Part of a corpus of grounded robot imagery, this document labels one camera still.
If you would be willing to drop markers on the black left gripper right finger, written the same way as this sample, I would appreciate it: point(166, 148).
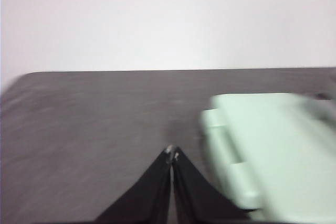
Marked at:
point(199, 200)

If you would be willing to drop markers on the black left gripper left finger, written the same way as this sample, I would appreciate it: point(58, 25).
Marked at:
point(147, 197)

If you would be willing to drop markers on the mint green breakfast machine base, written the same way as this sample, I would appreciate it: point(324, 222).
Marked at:
point(246, 192)

